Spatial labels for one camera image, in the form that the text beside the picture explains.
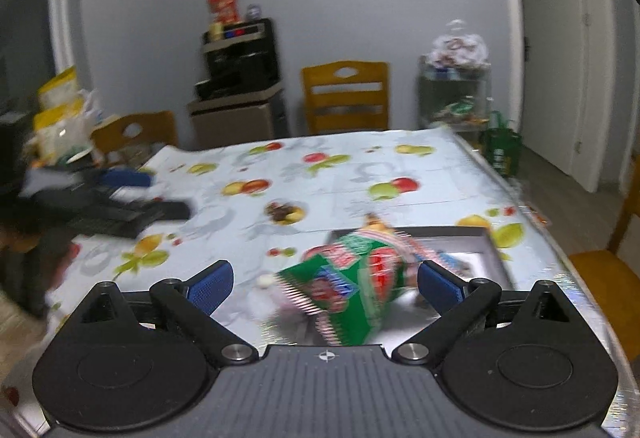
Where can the red snack bag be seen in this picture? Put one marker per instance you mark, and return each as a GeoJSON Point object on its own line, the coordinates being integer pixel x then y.
{"type": "Point", "coordinates": [225, 11]}

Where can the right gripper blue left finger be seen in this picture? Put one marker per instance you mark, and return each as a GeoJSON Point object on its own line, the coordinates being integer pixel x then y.
{"type": "Point", "coordinates": [208, 289]}

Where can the wooden chair right side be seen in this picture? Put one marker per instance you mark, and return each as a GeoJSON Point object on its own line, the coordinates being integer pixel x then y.
{"type": "Point", "coordinates": [611, 282]}

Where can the person left hand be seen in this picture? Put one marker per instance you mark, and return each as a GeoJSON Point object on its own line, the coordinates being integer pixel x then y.
{"type": "Point", "coordinates": [57, 264]}

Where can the wooden chair left side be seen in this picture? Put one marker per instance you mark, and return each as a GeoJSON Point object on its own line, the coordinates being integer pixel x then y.
{"type": "Point", "coordinates": [133, 139]}

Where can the wooden chair far side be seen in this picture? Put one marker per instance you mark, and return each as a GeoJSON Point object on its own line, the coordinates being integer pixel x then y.
{"type": "Point", "coordinates": [346, 95]}

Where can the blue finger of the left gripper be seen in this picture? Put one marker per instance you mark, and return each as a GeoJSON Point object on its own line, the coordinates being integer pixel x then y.
{"type": "Point", "coordinates": [125, 177]}

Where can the metal storage cart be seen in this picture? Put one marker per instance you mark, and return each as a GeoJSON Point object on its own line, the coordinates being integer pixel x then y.
{"type": "Point", "coordinates": [459, 98]}

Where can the dark candy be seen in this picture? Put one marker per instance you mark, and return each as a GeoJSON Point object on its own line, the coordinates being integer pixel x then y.
{"type": "Point", "coordinates": [284, 213]}

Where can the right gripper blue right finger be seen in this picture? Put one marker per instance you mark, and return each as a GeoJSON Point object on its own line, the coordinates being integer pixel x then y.
{"type": "Point", "coordinates": [442, 289]}

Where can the clear packet white candy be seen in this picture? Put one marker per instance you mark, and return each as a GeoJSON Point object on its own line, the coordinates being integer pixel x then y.
{"type": "Point", "coordinates": [267, 282]}

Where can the white door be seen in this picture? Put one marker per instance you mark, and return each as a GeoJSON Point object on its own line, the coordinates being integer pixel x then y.
{"type": "Point", "coordinates": [554, 81]}

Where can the fruit print tablecloth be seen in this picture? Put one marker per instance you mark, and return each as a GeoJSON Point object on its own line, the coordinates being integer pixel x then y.
{"type": "Point", "coordinates": [125, 354]}

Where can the white plastic chocolate bag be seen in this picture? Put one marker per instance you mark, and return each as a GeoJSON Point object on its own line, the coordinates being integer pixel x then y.
{"type": "Point", "coordinates": [459, 49]}

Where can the black water dispenser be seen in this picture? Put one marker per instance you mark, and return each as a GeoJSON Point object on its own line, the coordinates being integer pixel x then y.
{"type": "Point", "coordinates": [242, 99]}

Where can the yellow paper bags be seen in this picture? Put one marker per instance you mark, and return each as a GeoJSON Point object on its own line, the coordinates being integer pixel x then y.
{"type": "Point", "coordinates": [61, 126]}

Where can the green shopping bag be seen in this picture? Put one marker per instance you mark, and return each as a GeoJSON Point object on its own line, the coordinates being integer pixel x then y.
{"type": "Point", "coordinates": [502, 146]}

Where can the green shrimp chips bag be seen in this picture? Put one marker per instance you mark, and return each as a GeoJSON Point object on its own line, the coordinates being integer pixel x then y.
{"type": "Point", "coordinates": [346, 285]}

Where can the wooden chair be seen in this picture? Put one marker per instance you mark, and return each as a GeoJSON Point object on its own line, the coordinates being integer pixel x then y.
{"type": "Point", "coordinates": [133, 139]}
{"type": "Point", "coordinates": [611, 282]}
{"type": "Point", "coordinates": [346, 95]}

